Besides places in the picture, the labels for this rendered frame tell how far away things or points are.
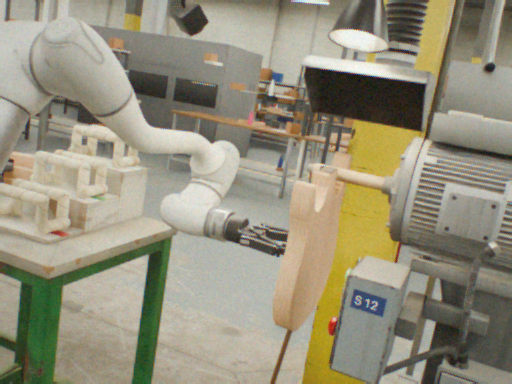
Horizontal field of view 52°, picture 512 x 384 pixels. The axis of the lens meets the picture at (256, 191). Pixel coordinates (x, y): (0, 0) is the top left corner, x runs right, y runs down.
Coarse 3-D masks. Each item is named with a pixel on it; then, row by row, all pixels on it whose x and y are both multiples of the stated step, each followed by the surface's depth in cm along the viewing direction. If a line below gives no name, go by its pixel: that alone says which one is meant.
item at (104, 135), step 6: (78, 126) 173; (84, 126) 173; (78, 132) 173; (84, 132) 172; (90, 132) 171; (96, 132) 170; (102, 132) 170; (108, 132) 170; (102, 138) 170; (108, 138) 169; (114, 138) 168
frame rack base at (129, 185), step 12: (96, 156) 185; (108, 168) 168; (144, 168) 178; (72, 180) 173; (108, 180) 168; (120, 180) 166; (132, 180) 172; (144, 180) 179; (108, 192) 169; (120, 192) 167; (132, 192) 174; (144, 192) 181; (120, 204) 169; (132, 204) 175; (120, 216) 170; (132, 216) 177
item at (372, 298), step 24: (360, 264) 105; (384, 264) 108; (360, 288) 98; (384, 288) 96; (360, 312) 98; (384, 312) 96; (336, 336) 101; (360, 336) 99; (384, 336) 97; (336, 360) 101; (360, 360) 99; (384, 360) 99; (408, 360) 111; (456, 360) 110
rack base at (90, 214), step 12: (72, 192) 162; (24, 204) 161; (72, 204) 154; (84, 204) 153; (96, 204) 157; (108, 204) 162; (48, 216) 158; (72, 216) 155; (84, 216) 153; (96, 216) 158; (108, 216) 164; (84, 228) 154; (96, 228) 159
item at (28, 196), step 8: (0, 184) 146; (0, 192) 146; (8, 192) 145; (16, 192) 144; (24, 192) 143; (32, 192) 143; (24, 200) 143; (32, 200) 142; (40, 200) 141; (48, 200) 142
